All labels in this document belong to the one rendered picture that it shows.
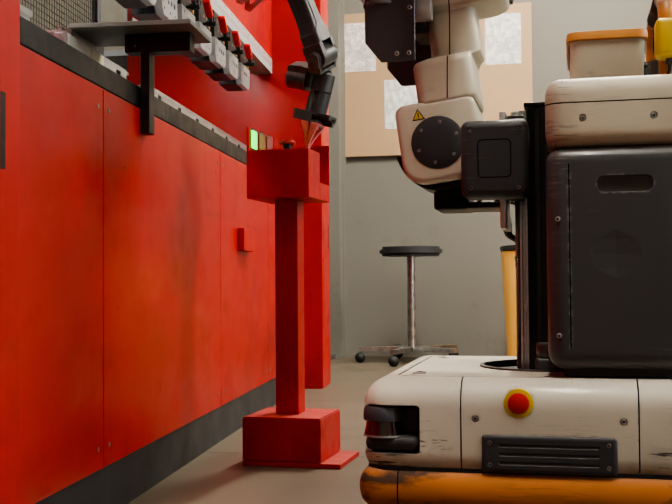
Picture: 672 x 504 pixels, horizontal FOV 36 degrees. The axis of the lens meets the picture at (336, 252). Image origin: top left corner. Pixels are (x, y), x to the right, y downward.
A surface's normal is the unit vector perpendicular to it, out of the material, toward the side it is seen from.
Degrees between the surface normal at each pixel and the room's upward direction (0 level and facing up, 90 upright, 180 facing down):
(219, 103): 90
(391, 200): 90
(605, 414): 90
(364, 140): 90
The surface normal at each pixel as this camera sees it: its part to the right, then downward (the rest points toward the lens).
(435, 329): -0.22, -0.03
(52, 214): 0.99, -0.01
